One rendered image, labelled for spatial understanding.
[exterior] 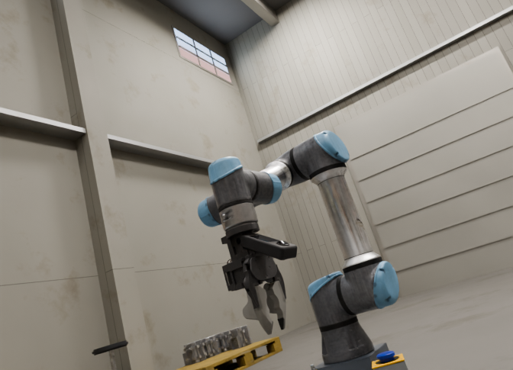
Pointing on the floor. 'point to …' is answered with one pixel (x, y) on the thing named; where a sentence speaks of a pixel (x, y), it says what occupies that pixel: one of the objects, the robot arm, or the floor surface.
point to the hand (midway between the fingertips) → (277, 323)
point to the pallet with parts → (227, 351)
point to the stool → (111, 352)
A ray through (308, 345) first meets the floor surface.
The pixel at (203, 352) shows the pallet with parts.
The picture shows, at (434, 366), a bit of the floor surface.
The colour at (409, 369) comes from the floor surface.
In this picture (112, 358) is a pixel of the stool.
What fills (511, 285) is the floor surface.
